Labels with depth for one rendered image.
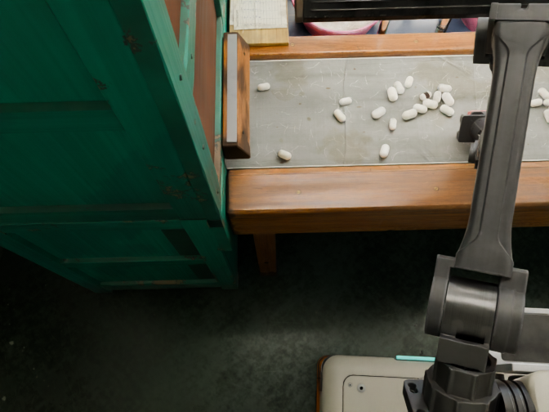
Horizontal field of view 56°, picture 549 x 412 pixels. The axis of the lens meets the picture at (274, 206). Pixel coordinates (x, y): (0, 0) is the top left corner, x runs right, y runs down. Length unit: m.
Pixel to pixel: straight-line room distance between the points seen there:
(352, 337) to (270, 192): 0.85
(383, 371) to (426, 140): 0.70
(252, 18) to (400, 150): 0.51
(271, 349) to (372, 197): 0.85
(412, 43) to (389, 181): 0.38
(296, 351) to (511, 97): 1.36
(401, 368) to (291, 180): 0.71
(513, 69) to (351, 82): 0.71
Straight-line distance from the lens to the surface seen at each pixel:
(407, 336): 1.92
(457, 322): 0.64
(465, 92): 1.39
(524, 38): 0.70
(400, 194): 1.20
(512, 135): 0.66
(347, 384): 1.59
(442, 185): 1.23
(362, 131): 1.28
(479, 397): 0.67
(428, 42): 1.42
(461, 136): 1.26
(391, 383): 1.61
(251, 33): 1.37
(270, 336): 1.87
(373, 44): 1.38
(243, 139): 1.15
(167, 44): 0.60
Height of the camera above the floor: 1.86
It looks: 71 degrees down
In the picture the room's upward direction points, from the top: 2 degrees counter-clockwise
